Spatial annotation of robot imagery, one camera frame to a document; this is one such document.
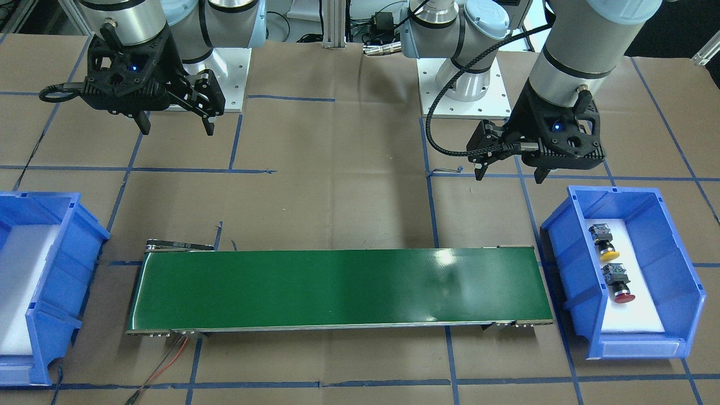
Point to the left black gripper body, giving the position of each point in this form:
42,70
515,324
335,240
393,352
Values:
524,117

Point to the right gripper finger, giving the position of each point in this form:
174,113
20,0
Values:
143,122
208,124

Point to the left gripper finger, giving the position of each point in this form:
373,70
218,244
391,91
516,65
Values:
540,174
481,167

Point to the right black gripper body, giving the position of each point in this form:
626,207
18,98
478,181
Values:
167,63

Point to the yellow push button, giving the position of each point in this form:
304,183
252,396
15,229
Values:
602,239

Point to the red push button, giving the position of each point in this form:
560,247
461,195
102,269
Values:
615,276

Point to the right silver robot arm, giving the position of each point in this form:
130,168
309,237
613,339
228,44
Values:
197,27

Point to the blue plastic bin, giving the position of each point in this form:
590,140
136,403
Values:
673,283
55,311

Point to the green conveyor belt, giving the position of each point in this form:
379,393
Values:
232,291

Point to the bin white foam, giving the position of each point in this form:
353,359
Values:
639,315
23,258

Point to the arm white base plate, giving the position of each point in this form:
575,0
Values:
231,68
481,96

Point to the aluminium frame post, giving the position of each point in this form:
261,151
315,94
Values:
334,19

